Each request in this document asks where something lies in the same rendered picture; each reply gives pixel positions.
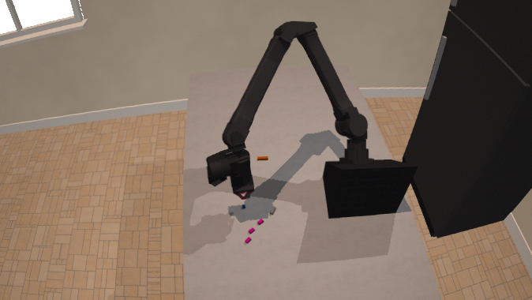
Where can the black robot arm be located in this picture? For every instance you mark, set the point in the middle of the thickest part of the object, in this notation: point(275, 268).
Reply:
point(353, 123)

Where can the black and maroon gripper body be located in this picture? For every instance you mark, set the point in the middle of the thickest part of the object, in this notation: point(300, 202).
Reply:
point(247, 183)

